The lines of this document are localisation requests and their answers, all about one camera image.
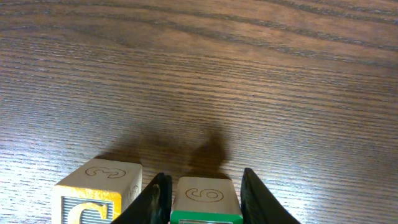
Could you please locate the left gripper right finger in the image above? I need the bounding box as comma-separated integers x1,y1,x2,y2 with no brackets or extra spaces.
240,168,300,224

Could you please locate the green block letter V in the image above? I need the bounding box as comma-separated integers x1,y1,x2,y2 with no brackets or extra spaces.
170,177,243,224

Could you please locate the yellow block letter C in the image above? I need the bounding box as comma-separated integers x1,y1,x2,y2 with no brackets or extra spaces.
52,159,143,223

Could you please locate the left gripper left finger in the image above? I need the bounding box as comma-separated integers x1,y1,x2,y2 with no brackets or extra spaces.
111,173,172,224

